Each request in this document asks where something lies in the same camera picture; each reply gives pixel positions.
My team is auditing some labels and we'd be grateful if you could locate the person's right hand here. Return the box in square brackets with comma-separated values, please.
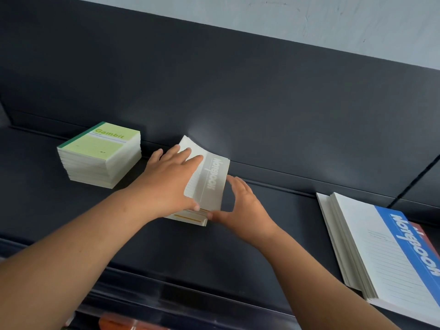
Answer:
[207, 175, 281, 250]

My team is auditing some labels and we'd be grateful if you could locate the person's left hand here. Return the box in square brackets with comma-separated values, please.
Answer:
[128, 145, 204, 222]

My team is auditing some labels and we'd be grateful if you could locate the stack of grey notebooks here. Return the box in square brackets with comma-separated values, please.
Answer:
[164, 135, 230, 227]

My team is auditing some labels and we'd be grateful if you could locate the person's right forearm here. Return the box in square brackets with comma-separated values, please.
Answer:
[256, 227, 402, 330]

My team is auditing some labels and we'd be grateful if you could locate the person's left forearm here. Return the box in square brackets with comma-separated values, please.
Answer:
[0, 189, 152, 330]

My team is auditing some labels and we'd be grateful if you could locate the stack of green notebooks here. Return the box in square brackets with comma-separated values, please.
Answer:
[57, 121, 142, 189]

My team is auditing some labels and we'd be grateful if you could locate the dark metal shelf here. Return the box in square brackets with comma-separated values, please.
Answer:
[0, 0, 440, 330]

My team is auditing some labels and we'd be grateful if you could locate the orange packet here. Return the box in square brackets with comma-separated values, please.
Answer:
[98, 313, 139, 330]

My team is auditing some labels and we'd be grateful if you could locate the stack of blue-striped notebooks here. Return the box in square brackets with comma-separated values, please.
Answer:
[316, 192, 440, 327]

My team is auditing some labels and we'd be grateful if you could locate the red notebook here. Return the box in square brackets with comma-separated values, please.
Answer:
[411, 221, 440, 259]

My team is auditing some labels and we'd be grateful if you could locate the clear plastic shelf rail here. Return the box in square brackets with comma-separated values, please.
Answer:
[0, 237, 303, 330]

